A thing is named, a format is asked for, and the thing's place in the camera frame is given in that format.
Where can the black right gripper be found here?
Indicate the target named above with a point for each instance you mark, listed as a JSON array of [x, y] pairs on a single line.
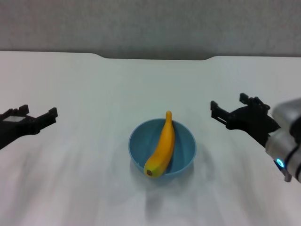
[[251, 122]]

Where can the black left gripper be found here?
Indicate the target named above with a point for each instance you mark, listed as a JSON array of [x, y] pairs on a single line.
[[14, 131]]

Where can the blue plastic bowl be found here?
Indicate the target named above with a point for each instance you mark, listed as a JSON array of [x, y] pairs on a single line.
[[183, 146]]

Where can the yellow banana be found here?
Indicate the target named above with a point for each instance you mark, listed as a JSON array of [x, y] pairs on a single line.
[[164, 146]]

